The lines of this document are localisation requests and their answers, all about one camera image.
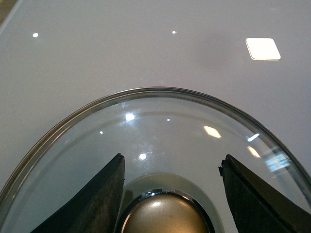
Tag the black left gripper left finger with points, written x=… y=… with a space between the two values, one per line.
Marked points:
x=95 y=208

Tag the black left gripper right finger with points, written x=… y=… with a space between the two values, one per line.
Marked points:
x=256 y=206

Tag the glass pot lid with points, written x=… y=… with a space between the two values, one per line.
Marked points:
x=173 y=141

